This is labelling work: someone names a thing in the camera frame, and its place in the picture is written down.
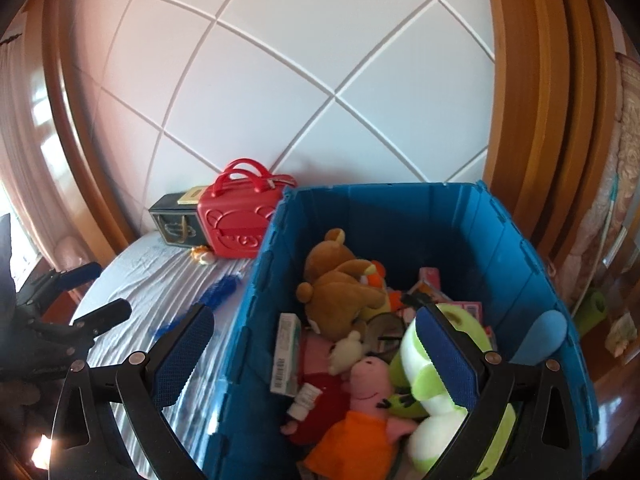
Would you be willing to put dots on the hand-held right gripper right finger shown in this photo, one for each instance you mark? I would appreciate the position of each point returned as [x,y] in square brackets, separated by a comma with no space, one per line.
[445,355]

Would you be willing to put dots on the green roll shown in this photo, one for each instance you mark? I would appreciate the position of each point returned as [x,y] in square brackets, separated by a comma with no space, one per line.
[590,310]

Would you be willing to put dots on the small yellowish box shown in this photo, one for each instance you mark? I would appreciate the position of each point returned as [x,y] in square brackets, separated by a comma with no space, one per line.
[191,196]

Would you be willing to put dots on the blue plastic crate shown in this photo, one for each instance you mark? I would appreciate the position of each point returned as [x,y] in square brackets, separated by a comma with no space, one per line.
[400,225]

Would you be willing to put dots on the brown bear plush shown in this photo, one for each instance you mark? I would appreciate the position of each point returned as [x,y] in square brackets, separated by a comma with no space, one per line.
[335,285]

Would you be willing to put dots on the pink pig plush orange dress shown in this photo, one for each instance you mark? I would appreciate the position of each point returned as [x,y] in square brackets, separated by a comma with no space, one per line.
[365,385]

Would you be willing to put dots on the orange plush toy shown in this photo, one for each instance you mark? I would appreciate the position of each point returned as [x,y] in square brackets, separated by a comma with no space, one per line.
[377,277]

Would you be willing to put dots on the green frog plush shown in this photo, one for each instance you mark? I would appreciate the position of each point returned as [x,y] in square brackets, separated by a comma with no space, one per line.
[420,390]

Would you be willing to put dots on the light blue paddle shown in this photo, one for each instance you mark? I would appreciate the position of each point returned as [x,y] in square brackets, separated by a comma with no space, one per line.
[545,335]

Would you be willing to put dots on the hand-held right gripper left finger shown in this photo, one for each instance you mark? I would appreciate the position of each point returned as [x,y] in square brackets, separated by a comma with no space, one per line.
[185,350]

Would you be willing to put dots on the small white medicine bottle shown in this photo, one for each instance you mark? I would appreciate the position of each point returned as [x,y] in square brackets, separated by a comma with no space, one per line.
[304,400]

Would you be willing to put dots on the blue feather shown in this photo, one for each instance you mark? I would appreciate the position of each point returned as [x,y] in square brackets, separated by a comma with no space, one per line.
[222,287]

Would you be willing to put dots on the round metal-rimmed object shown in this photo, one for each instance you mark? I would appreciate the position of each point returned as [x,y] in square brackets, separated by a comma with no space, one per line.
[387,332]

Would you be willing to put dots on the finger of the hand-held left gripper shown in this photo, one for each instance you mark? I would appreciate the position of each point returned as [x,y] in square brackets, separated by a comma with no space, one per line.
[80,272]
[107,314]

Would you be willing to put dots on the pink pig plush red dress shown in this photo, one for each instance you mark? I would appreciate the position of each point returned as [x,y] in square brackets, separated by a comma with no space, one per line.
[327,400]

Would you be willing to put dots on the black gift box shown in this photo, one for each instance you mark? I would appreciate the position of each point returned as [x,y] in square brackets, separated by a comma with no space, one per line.
[175,225]

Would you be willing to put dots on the pink box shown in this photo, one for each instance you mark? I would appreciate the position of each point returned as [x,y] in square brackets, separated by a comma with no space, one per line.
[430,279]
[470,310]

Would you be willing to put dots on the long white and blue box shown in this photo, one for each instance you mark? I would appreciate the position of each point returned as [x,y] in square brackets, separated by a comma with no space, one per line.
[286,355]

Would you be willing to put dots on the small white plush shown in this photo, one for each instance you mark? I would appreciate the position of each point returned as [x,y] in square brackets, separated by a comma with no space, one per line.
[345,352]

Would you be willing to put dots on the small orange and white toy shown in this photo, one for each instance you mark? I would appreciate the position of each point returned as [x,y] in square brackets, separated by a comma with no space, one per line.
[202,255]

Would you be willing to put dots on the red toy suitcase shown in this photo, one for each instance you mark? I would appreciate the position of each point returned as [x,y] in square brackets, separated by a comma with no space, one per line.
[235,225]

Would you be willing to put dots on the striped blue and white bedsheet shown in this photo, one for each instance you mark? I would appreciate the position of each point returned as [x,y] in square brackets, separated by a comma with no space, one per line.
[150,280]

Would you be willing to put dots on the white padded wooden headboard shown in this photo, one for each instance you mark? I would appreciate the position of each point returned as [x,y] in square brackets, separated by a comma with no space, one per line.
[275,60]

